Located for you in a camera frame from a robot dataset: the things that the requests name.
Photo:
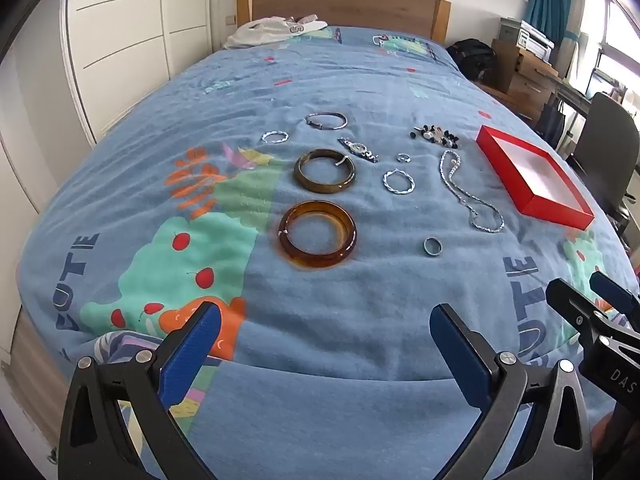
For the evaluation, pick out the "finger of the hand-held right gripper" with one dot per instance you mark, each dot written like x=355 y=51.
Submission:
x=617 y=297
x=575 y=310

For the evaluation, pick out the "white printer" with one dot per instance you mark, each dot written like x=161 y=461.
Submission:
x=530 y=35

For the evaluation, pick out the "dark brown bangle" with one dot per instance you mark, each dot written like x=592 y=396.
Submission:
x=300 y=175

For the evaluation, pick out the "large twisted silver hoop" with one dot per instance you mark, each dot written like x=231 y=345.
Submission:
x=385 y=182

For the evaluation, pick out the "wooden headboard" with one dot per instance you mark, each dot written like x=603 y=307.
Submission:
x=350 y=5

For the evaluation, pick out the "black backpack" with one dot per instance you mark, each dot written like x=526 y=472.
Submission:
x=472 y=57

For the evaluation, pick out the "dark chair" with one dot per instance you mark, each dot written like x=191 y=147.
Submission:
x=610 y=130

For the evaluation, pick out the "wooden drawer unit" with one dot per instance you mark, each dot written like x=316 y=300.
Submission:
x=535 y=80

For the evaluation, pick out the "amber bangle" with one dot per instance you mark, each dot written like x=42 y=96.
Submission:
x=345 y=240

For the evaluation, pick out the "white wardrobe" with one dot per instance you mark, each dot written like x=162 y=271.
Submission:
x=125 y=35

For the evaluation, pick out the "white garment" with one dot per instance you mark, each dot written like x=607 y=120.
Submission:
x=265 y=32

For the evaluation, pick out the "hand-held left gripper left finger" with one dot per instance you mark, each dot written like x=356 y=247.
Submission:
x=192 y=350

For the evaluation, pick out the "thin silver bangle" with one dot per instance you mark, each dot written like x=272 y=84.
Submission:
x=345 y=121

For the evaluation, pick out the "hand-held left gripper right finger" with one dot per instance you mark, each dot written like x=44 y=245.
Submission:
x=460 y=355

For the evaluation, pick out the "red box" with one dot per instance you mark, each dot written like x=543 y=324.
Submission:
x=530 y=170

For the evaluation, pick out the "silver wristwatch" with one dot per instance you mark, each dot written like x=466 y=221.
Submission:
x=359 y=148

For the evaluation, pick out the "blue printed blanket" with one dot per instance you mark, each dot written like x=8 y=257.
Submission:
x=350 y=310

